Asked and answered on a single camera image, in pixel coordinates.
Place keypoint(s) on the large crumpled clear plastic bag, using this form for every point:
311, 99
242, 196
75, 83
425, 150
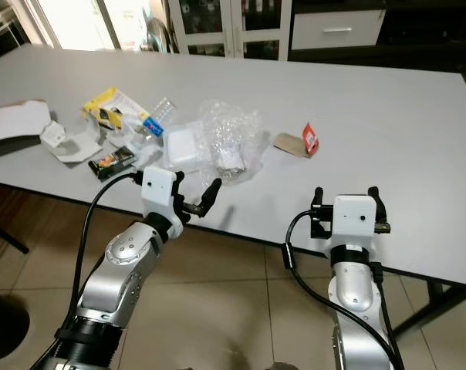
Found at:
233, 139

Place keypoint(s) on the yellow printed carton box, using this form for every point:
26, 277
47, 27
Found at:
113, 108

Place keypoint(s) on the flat white cardboard piece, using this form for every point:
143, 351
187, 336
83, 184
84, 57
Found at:
79, 148

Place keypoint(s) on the white foam box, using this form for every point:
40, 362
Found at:
183, 146

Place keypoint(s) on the white open cardboard box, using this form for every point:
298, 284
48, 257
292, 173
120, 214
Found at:
13, 119

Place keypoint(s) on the white glass door cabinet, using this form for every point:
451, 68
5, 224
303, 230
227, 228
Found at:
233, 31

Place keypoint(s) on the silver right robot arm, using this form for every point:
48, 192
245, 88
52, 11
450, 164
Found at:
356, 308

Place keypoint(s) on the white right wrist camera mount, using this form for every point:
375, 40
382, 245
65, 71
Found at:
354, 220

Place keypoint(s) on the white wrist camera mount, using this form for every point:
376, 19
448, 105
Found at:
160, 193
354, 220

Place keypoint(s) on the clear bottle with blue label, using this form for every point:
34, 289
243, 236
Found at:
157, 119

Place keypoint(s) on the black snack wrapper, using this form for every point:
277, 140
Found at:
116, 162

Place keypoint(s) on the small white paper card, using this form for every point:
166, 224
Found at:
54, 135

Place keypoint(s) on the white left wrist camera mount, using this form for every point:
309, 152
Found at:
160, 193

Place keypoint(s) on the black round stool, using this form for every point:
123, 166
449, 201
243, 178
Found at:
5, 324

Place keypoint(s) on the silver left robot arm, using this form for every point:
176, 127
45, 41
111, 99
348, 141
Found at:
133, 258

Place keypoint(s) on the small clear plastic wrap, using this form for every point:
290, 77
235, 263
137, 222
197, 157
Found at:
140, 150

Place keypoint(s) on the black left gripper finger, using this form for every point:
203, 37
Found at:
210, 196

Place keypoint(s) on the black table leg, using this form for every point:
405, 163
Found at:
9, 237
430, 297

